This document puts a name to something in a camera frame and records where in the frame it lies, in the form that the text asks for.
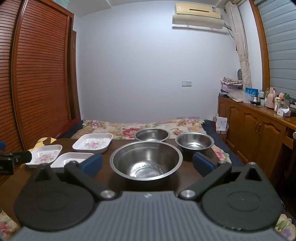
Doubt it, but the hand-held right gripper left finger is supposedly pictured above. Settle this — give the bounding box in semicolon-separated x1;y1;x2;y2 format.
35;153;119;202

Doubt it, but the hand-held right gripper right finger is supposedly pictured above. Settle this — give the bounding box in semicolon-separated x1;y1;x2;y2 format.
177;152;263;201

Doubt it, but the small floral plate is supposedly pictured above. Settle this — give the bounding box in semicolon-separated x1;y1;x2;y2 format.
25;144;63;168
50;152;95;168

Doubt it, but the large rectangular floral plate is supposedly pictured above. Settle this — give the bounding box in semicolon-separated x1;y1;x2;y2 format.
72;133;114;154

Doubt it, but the small stainless steel bowl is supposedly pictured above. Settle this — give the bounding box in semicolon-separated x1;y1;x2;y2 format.
175;133;215;152

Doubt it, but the large stainless steel bowl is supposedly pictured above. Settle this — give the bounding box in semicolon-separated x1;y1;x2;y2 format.
110;141;183;179

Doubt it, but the medium stainless steel bowl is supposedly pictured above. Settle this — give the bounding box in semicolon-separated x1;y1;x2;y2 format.
134;128;171;142

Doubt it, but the yellow cloth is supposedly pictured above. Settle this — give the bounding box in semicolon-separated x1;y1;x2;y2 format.
35;137;57;149

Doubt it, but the white paper box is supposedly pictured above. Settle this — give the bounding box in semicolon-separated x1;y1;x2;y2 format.
215;116;228;133

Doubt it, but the red cloth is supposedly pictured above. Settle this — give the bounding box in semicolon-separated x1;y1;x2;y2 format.
67;119;80;130

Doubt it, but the floral blanket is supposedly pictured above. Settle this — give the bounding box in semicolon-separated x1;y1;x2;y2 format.
0;119;295;240

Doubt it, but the wooden cabinet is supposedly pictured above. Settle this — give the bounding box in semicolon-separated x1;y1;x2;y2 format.
218;96;296;186

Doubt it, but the wooden louvered wardrobe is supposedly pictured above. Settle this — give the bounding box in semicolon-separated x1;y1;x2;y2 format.
0;0;81;186

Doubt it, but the clear plastic bag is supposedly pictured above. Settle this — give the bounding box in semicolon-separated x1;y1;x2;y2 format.
229;89;251;102

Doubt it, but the pink thermos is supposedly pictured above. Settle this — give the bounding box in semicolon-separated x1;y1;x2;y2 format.
265;88;277;109

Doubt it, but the beige tied curtain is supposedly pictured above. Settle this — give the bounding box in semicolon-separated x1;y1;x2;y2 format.
225;1;252;90

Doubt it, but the grey window blind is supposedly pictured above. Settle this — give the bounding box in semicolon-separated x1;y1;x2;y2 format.
257;0;296;98

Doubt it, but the wooden window frame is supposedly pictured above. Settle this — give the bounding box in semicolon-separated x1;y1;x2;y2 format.
248;0;271;91

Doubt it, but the wall air conditioner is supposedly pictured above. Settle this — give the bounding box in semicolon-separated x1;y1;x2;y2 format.
172;2;225;29

